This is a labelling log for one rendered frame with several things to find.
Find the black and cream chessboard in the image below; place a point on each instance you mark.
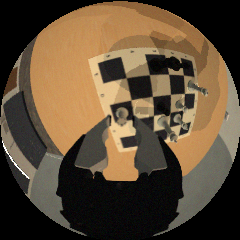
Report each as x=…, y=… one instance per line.
x=124, y=78

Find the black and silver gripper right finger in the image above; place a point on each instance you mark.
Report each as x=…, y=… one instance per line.
x=155, y=157

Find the white chess king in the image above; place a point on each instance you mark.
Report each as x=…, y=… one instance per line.
x=163, y=122

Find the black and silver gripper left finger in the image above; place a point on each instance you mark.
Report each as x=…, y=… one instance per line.
x=86, y=156

